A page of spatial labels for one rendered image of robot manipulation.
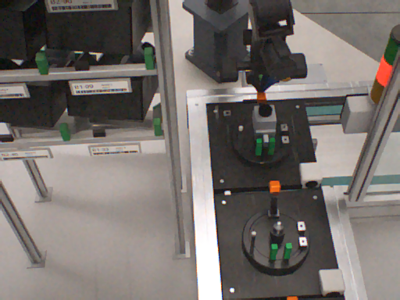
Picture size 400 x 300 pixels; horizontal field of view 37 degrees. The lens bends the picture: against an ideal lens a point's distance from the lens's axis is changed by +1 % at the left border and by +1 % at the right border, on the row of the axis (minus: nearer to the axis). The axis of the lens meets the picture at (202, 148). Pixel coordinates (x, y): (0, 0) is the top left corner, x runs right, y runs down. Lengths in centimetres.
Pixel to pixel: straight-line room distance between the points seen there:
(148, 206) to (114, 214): 8
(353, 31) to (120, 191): 191
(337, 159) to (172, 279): 48
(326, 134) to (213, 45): 37
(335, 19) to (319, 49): 139
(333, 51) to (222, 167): 58
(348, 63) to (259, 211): 63
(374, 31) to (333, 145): 170
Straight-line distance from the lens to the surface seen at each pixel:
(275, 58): 117
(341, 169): 146
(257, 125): 131
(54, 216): 147
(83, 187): 150
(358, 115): 115
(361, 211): 141
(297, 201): 133
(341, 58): 176
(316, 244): 129
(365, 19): 319
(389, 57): 105
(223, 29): 152
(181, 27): 182
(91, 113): 104
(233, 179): 135
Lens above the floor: 211
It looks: 55 degrees down
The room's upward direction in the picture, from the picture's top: 1 degrees counter-clockwise
